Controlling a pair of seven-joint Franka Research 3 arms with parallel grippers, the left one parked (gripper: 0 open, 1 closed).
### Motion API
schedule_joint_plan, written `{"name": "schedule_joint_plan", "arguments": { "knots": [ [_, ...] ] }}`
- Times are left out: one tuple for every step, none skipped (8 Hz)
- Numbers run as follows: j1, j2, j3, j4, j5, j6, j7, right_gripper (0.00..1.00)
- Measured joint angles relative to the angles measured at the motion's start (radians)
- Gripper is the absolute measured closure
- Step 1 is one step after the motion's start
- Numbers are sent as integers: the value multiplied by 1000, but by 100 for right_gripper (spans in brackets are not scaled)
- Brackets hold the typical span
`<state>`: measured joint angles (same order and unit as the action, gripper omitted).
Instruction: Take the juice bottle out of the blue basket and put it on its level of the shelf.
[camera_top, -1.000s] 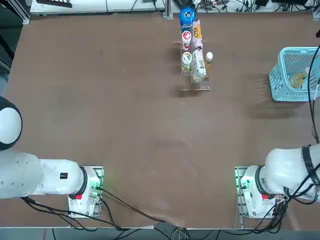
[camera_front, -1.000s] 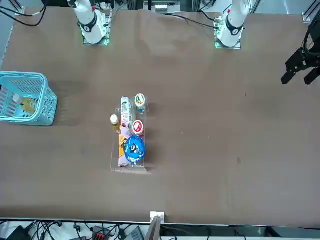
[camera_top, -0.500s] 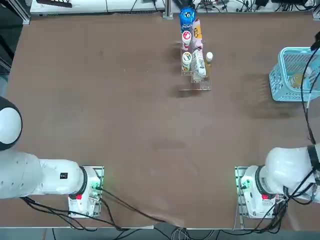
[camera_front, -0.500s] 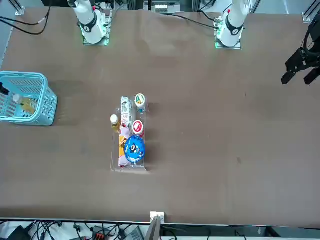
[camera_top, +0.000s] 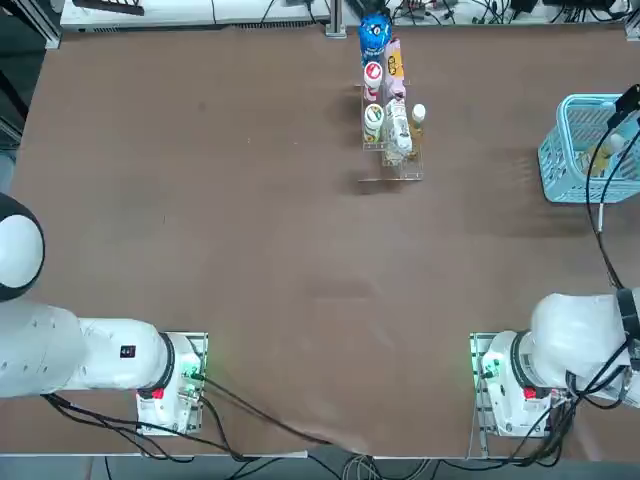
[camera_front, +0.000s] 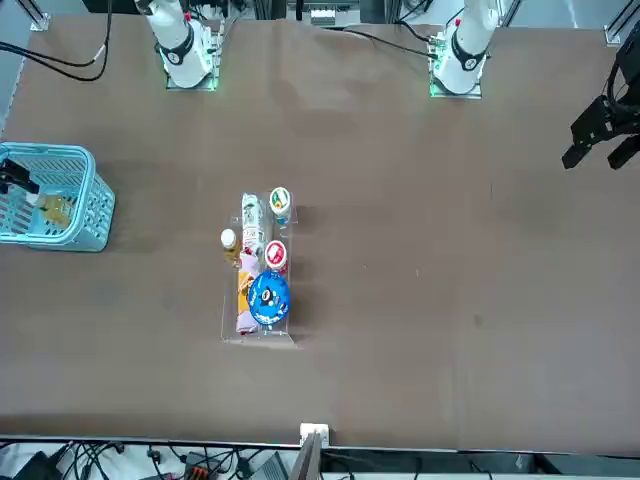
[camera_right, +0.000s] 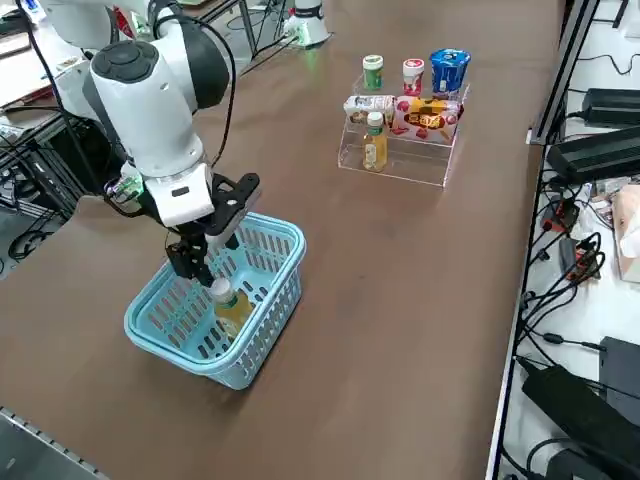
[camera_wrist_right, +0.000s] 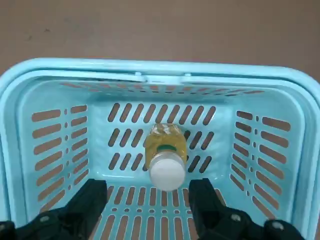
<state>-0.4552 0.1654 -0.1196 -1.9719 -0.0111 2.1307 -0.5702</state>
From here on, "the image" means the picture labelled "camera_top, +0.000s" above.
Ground black left base cable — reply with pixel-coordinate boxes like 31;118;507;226
199;374;351;447

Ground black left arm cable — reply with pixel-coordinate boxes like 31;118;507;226
42;393;246;461

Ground light blue plastic basket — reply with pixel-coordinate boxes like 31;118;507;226
538;93;640;204

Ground aluminium frame post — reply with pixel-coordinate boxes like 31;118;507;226
325;0;347;37

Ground pink strawberry snack packet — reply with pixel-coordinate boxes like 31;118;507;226
382;37;407;99

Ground clear acrylic tiered shelf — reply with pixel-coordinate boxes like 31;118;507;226
357;79;426;182

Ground white bear biscuit packet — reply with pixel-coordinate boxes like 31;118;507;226
383;98;414;164

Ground blue round snack bag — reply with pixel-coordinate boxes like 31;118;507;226
357;13;392;69

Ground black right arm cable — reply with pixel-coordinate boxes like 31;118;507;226
584;114;640;291

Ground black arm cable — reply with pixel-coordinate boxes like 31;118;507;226
42;393;246;461
584;114;640;291

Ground white cable tray rail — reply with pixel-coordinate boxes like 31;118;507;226
59;0;334;27

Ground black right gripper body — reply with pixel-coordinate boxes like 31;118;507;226
613;83;640;121

